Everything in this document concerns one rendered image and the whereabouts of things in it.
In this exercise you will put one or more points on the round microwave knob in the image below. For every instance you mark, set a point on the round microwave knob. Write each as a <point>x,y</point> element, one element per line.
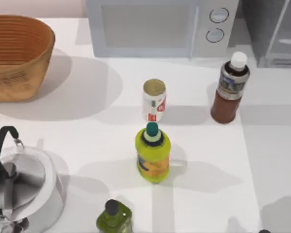
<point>215,35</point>
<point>219,15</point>

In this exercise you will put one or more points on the grey cabinet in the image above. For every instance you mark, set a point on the grey cabinet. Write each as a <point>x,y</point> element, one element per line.
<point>264,29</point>

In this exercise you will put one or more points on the pale microwave oven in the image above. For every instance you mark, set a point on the pale microwave oven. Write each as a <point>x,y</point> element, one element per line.
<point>218,49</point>

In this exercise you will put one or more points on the green bottle with black cap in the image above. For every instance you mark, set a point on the green bottle with black cap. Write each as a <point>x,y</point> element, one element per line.
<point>115,222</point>

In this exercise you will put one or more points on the microwave oven door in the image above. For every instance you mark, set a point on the microwave oven door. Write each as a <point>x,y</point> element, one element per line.
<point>145,26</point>

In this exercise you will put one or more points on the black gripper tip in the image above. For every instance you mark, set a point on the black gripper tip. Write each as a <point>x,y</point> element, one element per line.
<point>264,231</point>

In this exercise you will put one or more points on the red and white can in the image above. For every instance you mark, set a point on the red and white can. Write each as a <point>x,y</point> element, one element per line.
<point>154,102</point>

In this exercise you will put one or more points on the brown bottle with white cap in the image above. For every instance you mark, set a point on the brown bottle with white cap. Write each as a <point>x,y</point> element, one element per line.
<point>226,104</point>

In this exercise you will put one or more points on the yellow-green bottle with teal cap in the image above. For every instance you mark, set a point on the yellow-green bottle with teal cap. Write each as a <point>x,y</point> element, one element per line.
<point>153,157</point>

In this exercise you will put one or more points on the woven tan basket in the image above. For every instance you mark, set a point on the woven tan basket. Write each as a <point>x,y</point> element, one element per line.
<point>19,72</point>

